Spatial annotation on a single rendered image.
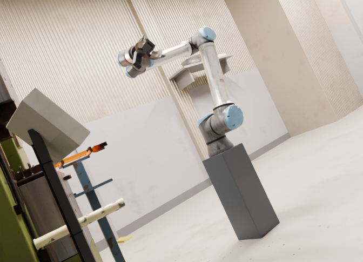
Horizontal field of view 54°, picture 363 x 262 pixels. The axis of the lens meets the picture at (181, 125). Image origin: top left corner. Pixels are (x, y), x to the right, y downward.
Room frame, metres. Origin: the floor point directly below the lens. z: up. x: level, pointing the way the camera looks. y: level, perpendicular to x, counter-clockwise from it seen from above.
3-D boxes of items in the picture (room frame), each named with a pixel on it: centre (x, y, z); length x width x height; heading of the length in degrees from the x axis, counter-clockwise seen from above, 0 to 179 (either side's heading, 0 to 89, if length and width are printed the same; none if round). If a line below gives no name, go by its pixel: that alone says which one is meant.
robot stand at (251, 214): (2.46, -0.18, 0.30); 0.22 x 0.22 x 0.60; 39
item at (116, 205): (1.69, 0.63, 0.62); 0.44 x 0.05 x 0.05; 105
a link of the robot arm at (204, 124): (2.46, -0.18, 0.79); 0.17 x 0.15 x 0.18; 40
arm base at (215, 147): (2.46, -0.18, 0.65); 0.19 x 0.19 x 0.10
